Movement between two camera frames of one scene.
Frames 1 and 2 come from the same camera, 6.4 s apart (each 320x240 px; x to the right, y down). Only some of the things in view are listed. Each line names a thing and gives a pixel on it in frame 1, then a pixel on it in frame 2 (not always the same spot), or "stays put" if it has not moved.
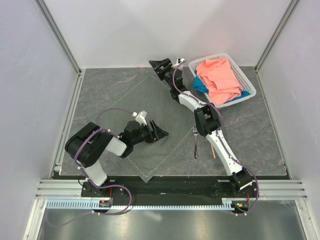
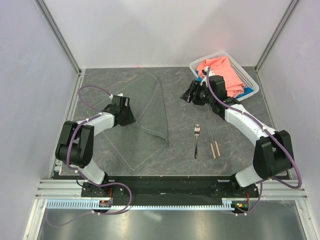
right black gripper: x=157 y=64 → x=195 y=87
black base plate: x=169 y=189 stays put
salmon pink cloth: x=220 y=80 stays put
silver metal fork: x=195 y=130 stays put
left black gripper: x=157 y=133 → x=130 y=119
